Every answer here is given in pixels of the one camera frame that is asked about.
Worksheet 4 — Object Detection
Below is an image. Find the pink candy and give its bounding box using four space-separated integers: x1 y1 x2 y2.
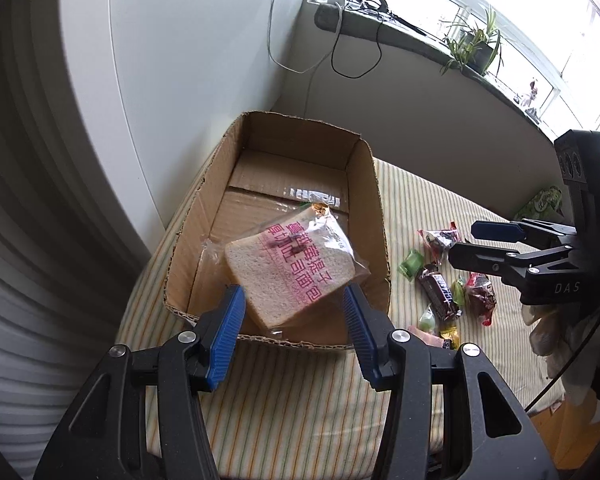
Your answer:
407 325 445 348

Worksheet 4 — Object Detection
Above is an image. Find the packaged sliced bread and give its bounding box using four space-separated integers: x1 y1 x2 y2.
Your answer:
189 203 370 339

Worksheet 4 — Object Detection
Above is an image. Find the white gloved right hand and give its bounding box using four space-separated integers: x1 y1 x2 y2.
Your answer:
521 304 600 405

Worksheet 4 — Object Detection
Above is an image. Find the Snickers bar far right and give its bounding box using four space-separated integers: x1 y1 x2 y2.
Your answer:
465 272 496 326

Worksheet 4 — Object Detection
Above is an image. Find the green gift bag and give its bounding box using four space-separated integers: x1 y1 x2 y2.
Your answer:
514 185 564 221

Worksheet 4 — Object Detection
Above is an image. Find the red dates snack bag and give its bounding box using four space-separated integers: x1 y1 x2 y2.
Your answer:
418 221 462 264

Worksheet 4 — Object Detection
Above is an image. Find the Snickers bar near box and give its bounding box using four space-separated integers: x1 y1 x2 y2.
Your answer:
417 263 462 322

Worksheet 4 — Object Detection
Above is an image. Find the clear wrapped green candy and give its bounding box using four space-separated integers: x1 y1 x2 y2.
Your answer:
417 306 439 336

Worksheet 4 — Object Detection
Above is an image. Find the yellow wrapped candy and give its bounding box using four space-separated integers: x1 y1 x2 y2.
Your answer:
439 321 460 350

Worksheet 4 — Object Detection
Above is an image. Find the small figurine on sill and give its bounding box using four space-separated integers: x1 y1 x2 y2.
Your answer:
520 78 539 108

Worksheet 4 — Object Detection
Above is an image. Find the open cardboard box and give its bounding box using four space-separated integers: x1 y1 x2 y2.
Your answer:
163 112 391 349

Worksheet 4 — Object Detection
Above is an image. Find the potted spider plant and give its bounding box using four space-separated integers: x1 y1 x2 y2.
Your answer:
440 6 503 76

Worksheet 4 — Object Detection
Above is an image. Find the white cabinet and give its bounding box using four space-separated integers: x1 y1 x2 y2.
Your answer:
59 0 303 258

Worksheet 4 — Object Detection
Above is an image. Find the window frame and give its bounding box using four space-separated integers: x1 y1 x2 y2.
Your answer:
313 0 600 138

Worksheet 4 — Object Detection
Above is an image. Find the black cable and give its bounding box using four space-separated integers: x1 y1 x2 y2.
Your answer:
329 14 386 80

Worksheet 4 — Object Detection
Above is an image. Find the white cable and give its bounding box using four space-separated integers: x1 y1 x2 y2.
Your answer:
265 0 344 74

